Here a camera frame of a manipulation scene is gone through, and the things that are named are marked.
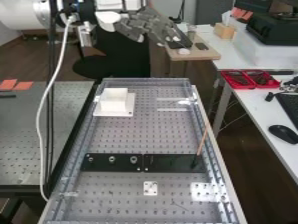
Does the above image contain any white cable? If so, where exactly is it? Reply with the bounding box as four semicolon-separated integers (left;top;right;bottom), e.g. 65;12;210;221
35;14;79;203

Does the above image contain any small white square plate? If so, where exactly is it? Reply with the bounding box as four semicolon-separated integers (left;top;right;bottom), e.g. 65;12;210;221
141;180;160;197

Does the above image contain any clear box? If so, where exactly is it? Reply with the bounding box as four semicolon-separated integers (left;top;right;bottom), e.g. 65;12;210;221
39;77;247;224

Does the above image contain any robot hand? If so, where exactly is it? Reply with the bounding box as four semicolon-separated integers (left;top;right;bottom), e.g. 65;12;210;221
94;0;180;48

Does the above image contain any black cable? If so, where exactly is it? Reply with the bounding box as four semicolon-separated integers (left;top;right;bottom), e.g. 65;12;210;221
45;9;59;188

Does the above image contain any black plate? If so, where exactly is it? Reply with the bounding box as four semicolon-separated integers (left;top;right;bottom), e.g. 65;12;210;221
80;152;208;174

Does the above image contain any thin stick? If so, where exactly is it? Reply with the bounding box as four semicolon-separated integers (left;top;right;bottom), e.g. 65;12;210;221
194;115;214;158

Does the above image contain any white mouse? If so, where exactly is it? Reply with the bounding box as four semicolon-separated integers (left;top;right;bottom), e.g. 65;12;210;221
177;47;193;56

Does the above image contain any black mouse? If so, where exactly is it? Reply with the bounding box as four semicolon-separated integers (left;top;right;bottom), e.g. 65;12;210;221
267;124;298;145

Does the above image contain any small cardboard box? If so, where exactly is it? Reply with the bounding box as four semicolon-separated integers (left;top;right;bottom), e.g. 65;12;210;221
213;22;235;41

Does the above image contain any black keyboard on wooden desk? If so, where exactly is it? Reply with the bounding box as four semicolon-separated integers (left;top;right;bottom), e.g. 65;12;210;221
164;25;196;50

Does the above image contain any large black box device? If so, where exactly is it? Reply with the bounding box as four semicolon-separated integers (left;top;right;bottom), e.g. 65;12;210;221
245;9;298;47

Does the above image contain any wooden desk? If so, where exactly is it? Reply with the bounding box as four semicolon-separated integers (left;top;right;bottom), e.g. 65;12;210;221
148;25;222;80

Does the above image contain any small white box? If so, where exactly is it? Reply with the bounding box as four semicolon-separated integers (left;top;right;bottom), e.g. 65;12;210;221
92;86;137;118

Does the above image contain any drill bit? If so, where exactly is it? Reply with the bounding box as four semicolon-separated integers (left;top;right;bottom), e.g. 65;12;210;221
170;201;189;212

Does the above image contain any white desk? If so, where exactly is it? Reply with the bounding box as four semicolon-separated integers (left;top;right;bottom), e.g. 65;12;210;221
212;73;298;188

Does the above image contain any black phone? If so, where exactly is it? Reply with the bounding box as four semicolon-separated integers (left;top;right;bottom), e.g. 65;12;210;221
194;42;210;51

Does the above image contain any red tray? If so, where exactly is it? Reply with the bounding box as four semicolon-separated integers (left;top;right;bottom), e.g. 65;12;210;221
243;69;282;89
220;69;258;90

